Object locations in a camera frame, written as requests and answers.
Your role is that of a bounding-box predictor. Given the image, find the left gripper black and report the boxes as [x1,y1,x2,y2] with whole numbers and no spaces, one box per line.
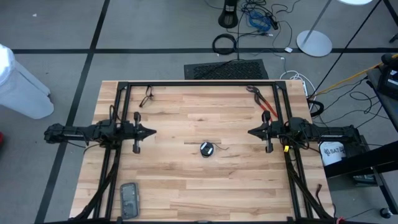
[123,111,157,154]

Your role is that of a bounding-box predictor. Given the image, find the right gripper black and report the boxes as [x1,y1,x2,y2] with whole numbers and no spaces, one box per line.
[248,110,278,154]

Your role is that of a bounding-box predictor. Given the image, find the black cord spool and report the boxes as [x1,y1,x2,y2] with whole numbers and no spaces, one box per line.
[200,141,215,158]

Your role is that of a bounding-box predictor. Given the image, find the black eyeglasses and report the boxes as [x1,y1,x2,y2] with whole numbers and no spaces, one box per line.
[139,85,155,108]

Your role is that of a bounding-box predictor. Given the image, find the black floor vent mat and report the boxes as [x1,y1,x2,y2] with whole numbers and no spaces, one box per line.
[183,58,269,80]

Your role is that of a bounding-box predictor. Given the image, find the grey rectangular pouch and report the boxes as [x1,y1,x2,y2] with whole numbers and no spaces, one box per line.
[119,182,140,220]

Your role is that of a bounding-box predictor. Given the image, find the white lamp base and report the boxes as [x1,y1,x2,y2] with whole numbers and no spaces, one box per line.
[295,0,374,58]

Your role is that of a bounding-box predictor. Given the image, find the black power strip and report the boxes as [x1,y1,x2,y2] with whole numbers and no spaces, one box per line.
[266,12,280,31]

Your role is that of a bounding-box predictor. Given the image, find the black cylinder stand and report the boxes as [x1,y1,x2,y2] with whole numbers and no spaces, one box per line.
[217,0,239,29]

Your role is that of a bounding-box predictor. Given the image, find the thin black slanted pole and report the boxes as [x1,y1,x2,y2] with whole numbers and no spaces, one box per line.
[310,0,384,98]

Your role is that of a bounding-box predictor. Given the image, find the black side cart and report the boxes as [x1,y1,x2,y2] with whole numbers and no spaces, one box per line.
[366,52,398,133]

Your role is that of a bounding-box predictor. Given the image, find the white trash bin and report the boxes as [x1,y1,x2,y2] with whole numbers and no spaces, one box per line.
[0,43,54,120]

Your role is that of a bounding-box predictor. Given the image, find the black device white label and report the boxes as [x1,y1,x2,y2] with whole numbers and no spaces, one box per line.
[385,68,398,101]

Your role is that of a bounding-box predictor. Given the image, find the red-handled pliers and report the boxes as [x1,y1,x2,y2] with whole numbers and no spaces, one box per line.
[246,85,279,121]

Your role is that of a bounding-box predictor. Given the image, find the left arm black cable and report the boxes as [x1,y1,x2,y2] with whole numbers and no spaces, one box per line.
[108,105,121,124]

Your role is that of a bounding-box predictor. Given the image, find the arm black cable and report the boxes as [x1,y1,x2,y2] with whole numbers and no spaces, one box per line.
[278,123,321,154]
[108,105,121,124]

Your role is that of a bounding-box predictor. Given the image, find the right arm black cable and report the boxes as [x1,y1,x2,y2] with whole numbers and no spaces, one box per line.
[278,123,321,154]

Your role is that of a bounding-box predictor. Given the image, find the white power strip cable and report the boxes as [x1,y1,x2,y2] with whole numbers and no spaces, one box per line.
[279,70,317,98]

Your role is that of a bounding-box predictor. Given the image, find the thick black cable loop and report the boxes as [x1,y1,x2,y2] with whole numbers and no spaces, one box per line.
[307,100,325,118]

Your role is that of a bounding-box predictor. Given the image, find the dark red cable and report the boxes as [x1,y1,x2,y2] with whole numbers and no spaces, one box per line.
[315,183,325,208]

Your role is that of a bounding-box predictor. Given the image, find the coiled black floor cable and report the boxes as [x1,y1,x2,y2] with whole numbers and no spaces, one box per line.
[212,33,239,56]

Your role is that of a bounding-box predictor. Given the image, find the yellow cable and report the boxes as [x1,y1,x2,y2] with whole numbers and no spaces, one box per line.
[310,54,398,97]

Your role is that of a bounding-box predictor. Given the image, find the blue cable bundle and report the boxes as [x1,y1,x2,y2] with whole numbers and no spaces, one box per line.
[247,11,272,32]

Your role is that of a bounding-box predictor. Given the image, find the black floor cable tangle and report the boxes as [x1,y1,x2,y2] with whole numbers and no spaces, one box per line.
[236,0,295,52]

